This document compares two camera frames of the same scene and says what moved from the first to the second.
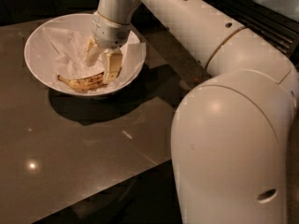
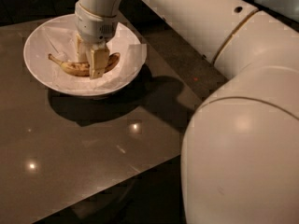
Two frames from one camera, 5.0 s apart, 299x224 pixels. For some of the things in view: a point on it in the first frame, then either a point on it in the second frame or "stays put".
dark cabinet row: x=29 y=3 stays put
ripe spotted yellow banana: x=86 y=83 -> x=83 y=69
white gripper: x=109 y=34 -> x=93 y=27
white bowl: x=56 y=53 stays put
